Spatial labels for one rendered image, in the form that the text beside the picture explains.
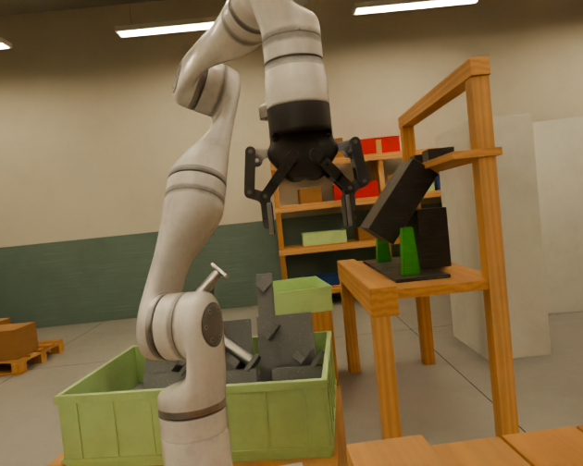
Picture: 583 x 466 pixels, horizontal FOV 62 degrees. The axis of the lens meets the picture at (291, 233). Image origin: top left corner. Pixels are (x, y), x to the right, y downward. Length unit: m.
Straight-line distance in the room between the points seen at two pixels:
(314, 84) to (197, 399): 0.41
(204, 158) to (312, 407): 0.59
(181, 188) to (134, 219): 6.87
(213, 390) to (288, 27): 0.46
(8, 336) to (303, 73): 5.28
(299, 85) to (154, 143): 7.06
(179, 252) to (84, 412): 0.62
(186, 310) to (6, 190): 7.76
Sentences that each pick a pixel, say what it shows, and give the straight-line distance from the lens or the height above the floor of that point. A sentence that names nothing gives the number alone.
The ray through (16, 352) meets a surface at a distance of 5.69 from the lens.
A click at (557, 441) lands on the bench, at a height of 0.88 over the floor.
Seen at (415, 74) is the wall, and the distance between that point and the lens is 7.81.
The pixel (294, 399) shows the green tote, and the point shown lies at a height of 0.92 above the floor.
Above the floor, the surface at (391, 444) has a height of 0.90.
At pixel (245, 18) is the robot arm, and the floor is 1.57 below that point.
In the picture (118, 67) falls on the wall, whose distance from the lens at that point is 7.96.
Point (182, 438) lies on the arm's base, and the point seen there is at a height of 1.04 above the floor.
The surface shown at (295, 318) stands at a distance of 1.34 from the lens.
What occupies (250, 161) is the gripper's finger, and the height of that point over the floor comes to 1.38.
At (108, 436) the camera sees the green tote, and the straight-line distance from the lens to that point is 1.25.
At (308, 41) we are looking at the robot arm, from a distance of 0.59.
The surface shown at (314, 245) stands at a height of 0.85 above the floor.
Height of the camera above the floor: 1.32
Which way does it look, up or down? 2 degrees down
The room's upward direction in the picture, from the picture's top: 6 degrees counter-clockwise
